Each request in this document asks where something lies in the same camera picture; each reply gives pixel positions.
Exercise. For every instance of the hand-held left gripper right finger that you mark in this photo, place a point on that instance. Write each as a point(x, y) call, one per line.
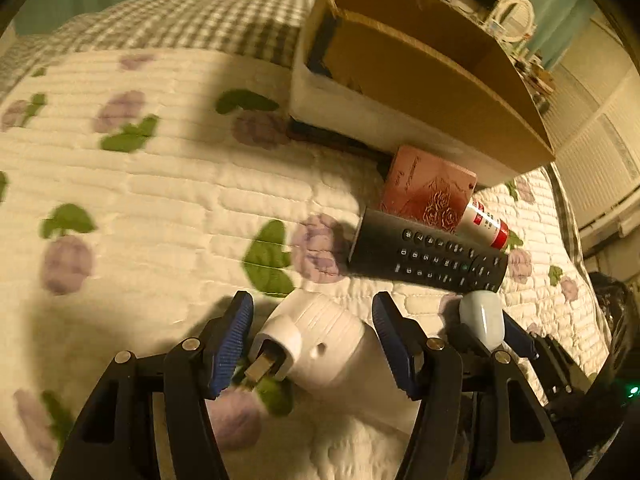
point(394, 345)

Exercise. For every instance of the teal curtain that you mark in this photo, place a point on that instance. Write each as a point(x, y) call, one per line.
point(565, 20)

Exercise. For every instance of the cardboard box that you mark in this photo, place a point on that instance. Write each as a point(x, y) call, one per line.
point(425, 70)

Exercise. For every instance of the white bottle with red cap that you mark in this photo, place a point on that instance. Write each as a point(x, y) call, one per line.
point(482, 222)

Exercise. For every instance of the small items on dresser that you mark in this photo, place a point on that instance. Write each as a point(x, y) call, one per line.
point(535, 80)

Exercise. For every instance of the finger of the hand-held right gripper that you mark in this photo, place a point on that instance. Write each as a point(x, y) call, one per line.
point(519, 342)
point(456, 339)

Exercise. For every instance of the black remote control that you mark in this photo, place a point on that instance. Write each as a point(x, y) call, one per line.
point(425, 255)

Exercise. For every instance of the white floral quilt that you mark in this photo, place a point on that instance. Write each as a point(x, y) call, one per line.
point(150, 200)

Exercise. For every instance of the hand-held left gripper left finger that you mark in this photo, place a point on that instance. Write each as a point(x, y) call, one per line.
point(234, 342)

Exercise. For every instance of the white round vanity mirror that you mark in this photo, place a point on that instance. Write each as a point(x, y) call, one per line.
point(515, 17)

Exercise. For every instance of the white wardrobe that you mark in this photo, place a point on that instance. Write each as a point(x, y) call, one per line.
point(597, 130)

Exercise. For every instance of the pink rose print box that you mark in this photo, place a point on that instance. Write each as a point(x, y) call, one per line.
point(430, 192)

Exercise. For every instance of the white power adapter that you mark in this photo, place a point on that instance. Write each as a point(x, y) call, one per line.
point(312, 347)

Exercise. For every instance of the white earbuds case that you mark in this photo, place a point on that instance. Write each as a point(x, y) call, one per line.
point(484, 320)

